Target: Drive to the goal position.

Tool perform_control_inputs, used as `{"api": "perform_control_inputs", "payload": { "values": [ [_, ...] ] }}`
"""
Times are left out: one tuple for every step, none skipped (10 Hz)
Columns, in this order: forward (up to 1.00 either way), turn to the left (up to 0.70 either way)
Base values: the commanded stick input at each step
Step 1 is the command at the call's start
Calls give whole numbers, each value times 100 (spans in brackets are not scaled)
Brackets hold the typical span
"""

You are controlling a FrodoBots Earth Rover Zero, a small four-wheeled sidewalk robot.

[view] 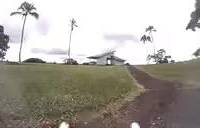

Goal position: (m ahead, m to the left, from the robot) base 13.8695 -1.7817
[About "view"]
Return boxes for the pale house with sloped roof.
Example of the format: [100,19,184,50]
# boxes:
[86,49,127,66]

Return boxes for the thin palm tree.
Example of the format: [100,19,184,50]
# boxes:
[66,18,79,64]

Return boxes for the wide green grass lawn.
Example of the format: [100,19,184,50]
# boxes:
[0,62,146,128]

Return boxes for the cluster of palm trees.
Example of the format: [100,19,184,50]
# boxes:
[140,25,158,64]

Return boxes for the small bushy tree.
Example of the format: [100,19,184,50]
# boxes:
[146,48,172,65]

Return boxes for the dark asphalt path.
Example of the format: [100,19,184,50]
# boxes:
[101,64,200,128]

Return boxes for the low dark mound bush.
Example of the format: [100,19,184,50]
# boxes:
[22,57,47,64]

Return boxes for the robot's own part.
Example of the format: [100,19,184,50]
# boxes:
[130,121,141,128]
[58,121,70,128]

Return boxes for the sloping grass bank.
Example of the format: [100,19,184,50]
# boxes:
[134,55,200,88]

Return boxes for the tall palm tree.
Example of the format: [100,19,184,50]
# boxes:
[9,0,40,64]

